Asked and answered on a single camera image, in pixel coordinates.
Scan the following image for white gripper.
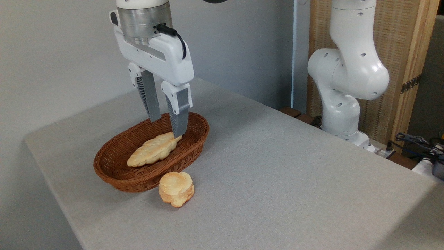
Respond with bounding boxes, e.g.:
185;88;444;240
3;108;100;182
114;28;195;138

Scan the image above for round golden bread roll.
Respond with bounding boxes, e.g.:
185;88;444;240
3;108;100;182
158;171;195;208

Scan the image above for long braided bread loaf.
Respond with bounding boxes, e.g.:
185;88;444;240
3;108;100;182
127;132;183;168

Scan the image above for brown wicker oval basket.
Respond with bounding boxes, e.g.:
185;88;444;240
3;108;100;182
93;111;210;193

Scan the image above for dark metal screen hinge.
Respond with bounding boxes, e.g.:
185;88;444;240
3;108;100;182
400;74;422;94

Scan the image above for grey box device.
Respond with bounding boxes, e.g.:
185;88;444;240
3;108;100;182
432;155;444;181

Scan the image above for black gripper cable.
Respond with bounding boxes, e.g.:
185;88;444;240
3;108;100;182
156;23;187;60

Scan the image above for bamboo folding screen wooden frame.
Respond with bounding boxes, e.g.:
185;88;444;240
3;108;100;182
307;0;441;153

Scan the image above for dark blue cable bundle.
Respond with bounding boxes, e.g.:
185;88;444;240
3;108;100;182
394;132;444;161

